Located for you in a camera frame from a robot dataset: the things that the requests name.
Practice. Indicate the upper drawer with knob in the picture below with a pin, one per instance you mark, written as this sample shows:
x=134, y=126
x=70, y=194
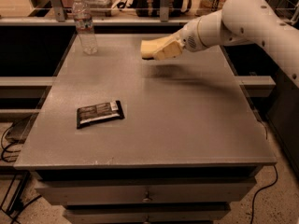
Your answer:
x=117, y=192

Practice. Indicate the yellow sponge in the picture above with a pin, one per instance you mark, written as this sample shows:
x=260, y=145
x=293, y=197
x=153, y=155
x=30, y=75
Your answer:
x=147, y=50

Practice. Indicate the clear plastic water bottle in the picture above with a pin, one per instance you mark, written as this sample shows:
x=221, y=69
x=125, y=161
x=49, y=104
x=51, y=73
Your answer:
x=84, y=24

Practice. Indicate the drawer with knob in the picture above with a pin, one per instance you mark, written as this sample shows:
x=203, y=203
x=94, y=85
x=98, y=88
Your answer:
x=117, y=192
x=145, y=214

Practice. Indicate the lower drawer with knob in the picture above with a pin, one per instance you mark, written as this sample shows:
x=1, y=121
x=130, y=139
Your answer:
x=145, y=214

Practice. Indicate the grey drawer cabinet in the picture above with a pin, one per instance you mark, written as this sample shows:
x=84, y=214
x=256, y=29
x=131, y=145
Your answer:
x=184, y=119

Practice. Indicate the black rxbar chocolate wrapper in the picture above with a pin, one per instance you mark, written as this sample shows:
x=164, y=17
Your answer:
x=91, y=114

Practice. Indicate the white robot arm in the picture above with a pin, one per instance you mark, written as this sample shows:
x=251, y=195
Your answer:
x=250, y=20

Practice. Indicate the grey metal shelf rail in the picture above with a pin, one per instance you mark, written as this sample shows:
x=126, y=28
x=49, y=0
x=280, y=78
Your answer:
x=23, y=12

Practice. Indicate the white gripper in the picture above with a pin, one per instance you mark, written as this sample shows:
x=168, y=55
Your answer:
x=189, y=37

